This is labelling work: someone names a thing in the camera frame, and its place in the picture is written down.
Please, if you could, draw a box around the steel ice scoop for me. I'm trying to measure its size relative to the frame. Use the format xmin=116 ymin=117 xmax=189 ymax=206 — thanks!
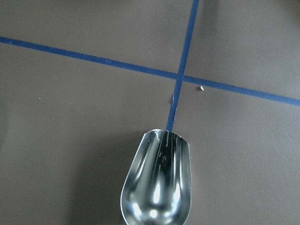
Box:
xmin=120 ymin=129 xmax=192 ymax=225

